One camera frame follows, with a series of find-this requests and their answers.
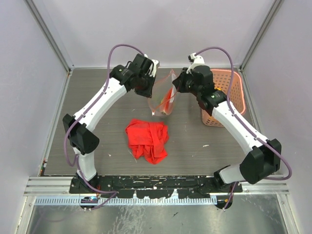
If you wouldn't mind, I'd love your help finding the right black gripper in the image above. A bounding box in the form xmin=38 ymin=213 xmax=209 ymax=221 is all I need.
xmin=173 ymin=67 xmax=201 ymax=97

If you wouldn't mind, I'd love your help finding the pink plastic basket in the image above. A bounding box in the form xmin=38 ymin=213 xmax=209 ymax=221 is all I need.
xmin=201 ymin=69 xmax=246 ymax=127

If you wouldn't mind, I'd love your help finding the clear zip bag orange zipper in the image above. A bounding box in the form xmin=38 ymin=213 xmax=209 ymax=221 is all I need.
xmin=147 ymin=69 xmax=177 ymax=117

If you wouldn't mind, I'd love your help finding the watermelon slice toy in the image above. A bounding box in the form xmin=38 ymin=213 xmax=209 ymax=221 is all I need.
xmin=159 ymin=88 xmax=175 ymax=115

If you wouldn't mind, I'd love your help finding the green custard apple toy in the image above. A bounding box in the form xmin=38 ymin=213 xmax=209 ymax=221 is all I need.
xmin=156 ymin=97 xmax=164 ymax=104

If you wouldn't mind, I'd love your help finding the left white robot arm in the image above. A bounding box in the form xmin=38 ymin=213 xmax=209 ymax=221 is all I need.
xmin=62 ymin=54 xmax=159 ymax=193

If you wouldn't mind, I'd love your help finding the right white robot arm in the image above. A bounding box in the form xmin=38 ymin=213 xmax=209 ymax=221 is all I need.
xmin=173 ymin=65 xmax=281 ymax=192

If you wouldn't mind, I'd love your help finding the red crumpled cloth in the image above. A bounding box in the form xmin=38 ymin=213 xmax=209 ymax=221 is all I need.
xmin=125 ymin=119 xmax=169 ymax=164

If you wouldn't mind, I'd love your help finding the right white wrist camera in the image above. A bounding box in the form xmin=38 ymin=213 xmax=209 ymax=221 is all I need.
xmin=187 ymin=53 xmax=205 ymax=73

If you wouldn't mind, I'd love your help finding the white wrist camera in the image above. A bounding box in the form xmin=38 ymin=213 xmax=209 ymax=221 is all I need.
xmin=142 ymin=54 xmax=159 ymax=78
xmin=187 ymin=53 xmax=205 ymax=73

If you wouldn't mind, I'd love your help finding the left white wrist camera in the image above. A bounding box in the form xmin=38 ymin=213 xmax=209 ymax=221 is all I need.
xmin=142 ymin=54 xmax=159 ymax=78

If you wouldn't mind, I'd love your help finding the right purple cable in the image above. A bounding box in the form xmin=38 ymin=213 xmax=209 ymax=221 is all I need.
xmin=187 ymin=46 xmax=293 ymax=212

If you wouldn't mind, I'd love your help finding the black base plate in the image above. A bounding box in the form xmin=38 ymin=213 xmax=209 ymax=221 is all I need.
xmin=69 ymin=175 xmax=243 ymax=198

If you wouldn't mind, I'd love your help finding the slotted cable duct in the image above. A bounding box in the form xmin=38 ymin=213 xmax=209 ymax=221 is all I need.
xmin=34 ymin=196 xmax=217 ymax=206

